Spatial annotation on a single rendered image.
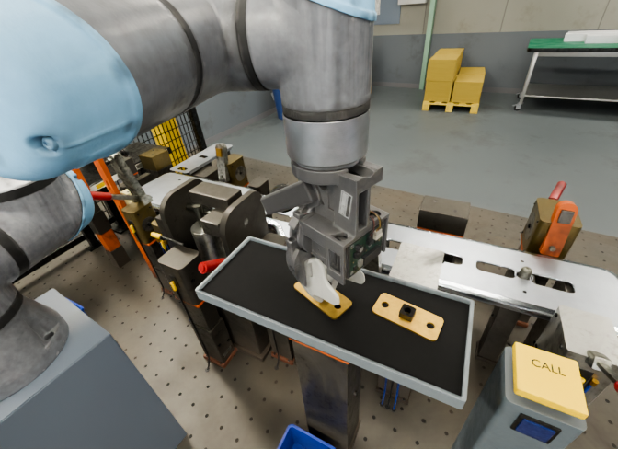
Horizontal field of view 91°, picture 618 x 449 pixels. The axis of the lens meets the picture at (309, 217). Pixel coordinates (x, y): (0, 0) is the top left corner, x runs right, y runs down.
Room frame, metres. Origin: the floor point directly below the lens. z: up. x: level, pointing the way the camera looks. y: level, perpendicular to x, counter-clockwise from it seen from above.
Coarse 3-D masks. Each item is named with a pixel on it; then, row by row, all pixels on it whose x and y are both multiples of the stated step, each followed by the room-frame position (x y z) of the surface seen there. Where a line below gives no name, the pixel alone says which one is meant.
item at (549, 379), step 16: (512, 352) 0.18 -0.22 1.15; (528, 352) 0.18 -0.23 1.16; (544, 352) 0.18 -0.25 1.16; (528, 368) 0.16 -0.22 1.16; (544, 368) 0.16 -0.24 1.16; (560, 368) 0.16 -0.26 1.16; (576, 368) 0.16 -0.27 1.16; (528, 384) 0.15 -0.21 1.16; (544, 384) 0.14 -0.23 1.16; (560, 384) 0.14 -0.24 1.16; (576, 384) 0.14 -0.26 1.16; (544, 400) 0.13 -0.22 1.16; (560, 400) 0.13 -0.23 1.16; (576, 400) 0.13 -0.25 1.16; (576, 416) 0.12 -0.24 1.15
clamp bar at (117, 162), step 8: (120, 152) 0.80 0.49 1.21; (128, 152) 0.80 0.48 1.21; (112, 160) 0.76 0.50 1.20; (120, 160) 0.77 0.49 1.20; (120, 168) 0.76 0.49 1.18; (128, 168) 0.78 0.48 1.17; (120, 176) 0.78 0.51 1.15; (128, 176) 0.77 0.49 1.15; (128, 184) 0.78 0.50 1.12; (136, 184) 0.78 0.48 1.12; (136, 192) 0.77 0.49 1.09; (144, 192) 0.79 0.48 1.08
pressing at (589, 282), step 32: (160, 192) 0.94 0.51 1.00; (384, 256) 0.52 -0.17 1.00; (480, 256) 0.49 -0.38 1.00; (512, 256) 0.48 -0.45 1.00; (544, 256) 0.48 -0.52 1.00; (448, 288) 0.41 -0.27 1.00; (480, 288) 0.40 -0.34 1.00; (512, 288) 0.39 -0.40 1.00; (544, 288) 0.39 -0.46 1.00; (576, 288) 0.38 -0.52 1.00; (608, 288) 0.37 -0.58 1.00
